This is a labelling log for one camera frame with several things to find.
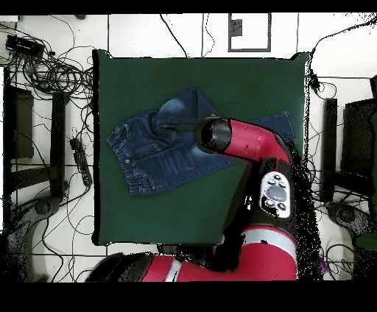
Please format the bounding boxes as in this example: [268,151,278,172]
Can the blue denim jeans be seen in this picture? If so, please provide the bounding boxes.
[105,87,296,196]

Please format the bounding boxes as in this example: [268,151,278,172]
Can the dark green table cloth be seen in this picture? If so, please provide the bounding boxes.
[92,49,310,247]

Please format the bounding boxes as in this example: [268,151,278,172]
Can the black power strip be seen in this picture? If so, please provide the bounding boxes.
[69,137,94,187]

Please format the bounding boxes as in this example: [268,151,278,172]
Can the black power adapter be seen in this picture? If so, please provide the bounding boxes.
[309,70,322,93]

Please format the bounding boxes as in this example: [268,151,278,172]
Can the green object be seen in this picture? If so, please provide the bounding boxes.
[354,233,377,251]

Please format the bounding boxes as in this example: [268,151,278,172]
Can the black box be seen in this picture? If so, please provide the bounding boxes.
[4,34,46,59]

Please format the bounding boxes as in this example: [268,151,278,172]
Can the thin black cable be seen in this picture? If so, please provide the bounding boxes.
[200,13,215,58]

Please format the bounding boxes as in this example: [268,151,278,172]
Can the thick black cable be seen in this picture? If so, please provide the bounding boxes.
[159,13,189,58]

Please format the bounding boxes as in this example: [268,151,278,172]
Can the black table frame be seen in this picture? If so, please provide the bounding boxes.
[2,65,70,201]
[319,74,377,204]

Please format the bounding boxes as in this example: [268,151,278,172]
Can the grey rectangular floor frame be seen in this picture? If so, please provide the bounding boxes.
[227,13,272,53]

